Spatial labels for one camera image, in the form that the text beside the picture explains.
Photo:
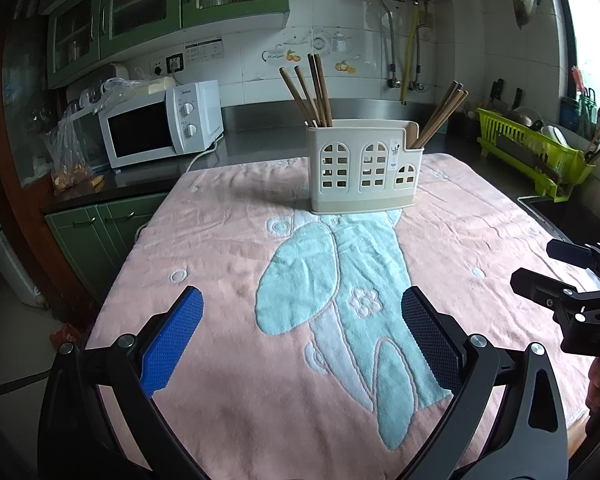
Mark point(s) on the green dish rack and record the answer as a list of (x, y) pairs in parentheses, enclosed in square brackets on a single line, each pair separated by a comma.
[(565, 165)]

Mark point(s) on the fruit wall sticker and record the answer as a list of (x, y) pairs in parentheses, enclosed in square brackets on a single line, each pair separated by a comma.
[(292, 55)]

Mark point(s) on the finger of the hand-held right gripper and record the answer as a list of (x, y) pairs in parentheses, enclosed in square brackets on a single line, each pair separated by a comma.
[(570, 251), (540, 285)]

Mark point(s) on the green base cabinet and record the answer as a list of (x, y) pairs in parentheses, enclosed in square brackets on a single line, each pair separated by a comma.
[(95, 240)]

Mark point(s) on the white microwave oven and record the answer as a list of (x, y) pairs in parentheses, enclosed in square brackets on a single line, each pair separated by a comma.
[(135, 132)]

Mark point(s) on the white kitchen appliance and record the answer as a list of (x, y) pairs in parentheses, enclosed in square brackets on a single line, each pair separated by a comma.
[(107, 75)]

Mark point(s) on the cream plastic chopstick holder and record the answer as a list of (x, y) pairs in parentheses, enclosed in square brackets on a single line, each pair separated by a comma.
[(360, 200)]

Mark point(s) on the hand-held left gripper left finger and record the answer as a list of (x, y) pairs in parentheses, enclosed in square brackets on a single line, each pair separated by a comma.
[(172, 340)]

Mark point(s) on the dark sink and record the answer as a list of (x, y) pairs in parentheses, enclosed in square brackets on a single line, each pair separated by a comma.
[(580, 220)]

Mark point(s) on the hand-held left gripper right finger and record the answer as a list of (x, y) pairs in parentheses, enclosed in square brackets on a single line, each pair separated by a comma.
[(430, 340)]

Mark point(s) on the pink printed towel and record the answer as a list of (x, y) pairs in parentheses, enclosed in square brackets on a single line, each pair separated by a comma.
[(220, 260)]

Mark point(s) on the wooden chopstick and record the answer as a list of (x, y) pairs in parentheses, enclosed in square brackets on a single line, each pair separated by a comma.
[(442, 107), (437, 105), (445, 112), (297, 97), (306, 90), (322, 75), (450, 114), (314, 75)]

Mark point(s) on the white power outlet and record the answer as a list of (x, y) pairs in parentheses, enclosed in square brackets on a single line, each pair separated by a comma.
[(157, 67)]

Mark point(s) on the white notice label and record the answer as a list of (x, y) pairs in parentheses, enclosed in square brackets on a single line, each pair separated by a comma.
[(203, 51)]

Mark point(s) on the white bowl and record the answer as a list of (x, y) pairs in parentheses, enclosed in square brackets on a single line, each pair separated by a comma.
[(554, 136)]

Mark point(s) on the white refrigerator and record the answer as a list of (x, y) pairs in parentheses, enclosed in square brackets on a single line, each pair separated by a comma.
[(10, 250)]

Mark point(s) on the cream box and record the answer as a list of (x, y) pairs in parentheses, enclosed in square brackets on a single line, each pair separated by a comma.
[(162, 85)]

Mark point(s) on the green wall cabinet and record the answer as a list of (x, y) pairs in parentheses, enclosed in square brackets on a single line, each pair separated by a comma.
[(140, 5)]

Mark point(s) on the pink brush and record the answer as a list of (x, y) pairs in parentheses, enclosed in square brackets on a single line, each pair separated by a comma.
[(578, 80)]

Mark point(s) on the black power outlet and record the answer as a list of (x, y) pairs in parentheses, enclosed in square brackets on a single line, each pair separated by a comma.
[(175, 62)]

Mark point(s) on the orange packet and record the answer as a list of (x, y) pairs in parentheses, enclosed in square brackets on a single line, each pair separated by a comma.
[(65, 334)]

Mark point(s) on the crumpled clear plastic bag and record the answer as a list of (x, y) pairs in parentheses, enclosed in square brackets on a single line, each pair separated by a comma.
[(122, 91)]

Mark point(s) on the clear bag with orange food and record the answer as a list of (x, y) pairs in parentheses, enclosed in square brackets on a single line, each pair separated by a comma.
[(72, 160)]

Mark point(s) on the window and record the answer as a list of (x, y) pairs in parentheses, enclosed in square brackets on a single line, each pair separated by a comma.
[(595, 35)]

